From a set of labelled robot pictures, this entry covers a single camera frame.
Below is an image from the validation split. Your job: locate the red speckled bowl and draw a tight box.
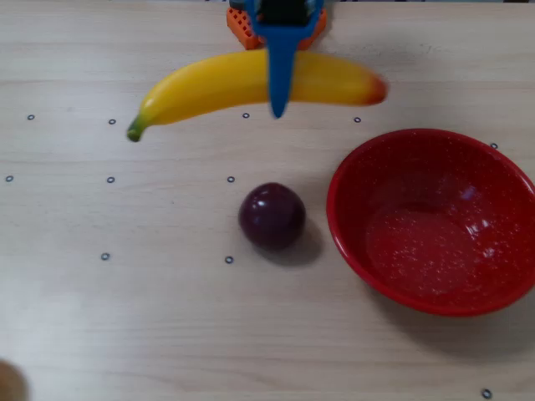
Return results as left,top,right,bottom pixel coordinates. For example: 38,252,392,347
326,128,535,317

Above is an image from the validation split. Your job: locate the dark purple toy plum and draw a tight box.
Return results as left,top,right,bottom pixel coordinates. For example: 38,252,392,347
237,182,308,252

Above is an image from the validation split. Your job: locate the orange robot arm base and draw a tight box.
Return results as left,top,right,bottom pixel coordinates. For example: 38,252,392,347
226,6,329,52

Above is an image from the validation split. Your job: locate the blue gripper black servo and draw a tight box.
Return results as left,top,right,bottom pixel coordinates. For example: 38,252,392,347
244,0,325,120

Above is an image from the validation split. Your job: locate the yellow toy banana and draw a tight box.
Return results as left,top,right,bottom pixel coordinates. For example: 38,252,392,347
126,48,390,143

